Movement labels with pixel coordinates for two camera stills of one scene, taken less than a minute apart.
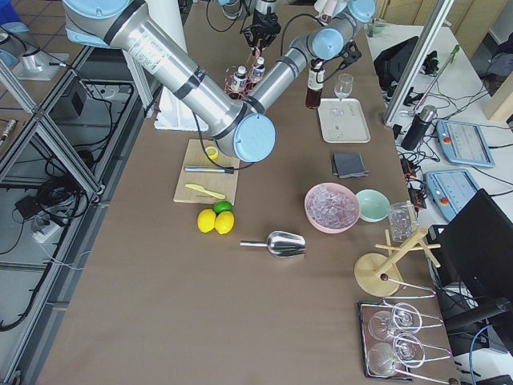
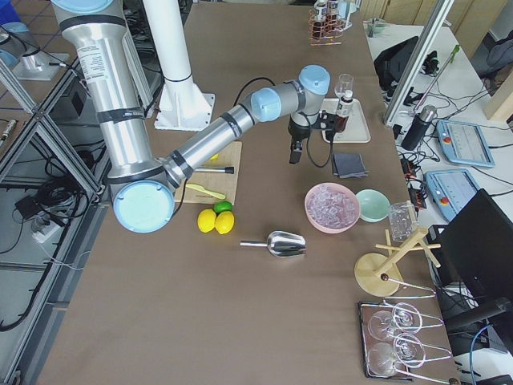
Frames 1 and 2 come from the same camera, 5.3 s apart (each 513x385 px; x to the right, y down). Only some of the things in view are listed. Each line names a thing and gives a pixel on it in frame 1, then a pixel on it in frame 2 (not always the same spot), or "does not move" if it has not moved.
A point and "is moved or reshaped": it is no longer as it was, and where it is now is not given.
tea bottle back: x=259 y=70 -> x=333 y=17
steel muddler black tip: x=228 y=169 does not move
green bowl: x=373 y=206 does not move
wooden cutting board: x=223 y=183 does not move
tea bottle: x=240 y=79 -> x=320 y=19
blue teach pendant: x=464 y=143 does not move
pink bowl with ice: x=331 y=208 does not move
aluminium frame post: x=434 y=24 does not move
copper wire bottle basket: x=236 y=85 is moved or reshaped
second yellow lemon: x=224 y=221 does not move
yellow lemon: x=206 y=220 does not move
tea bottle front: x=315 y=82 is moved or reshaped
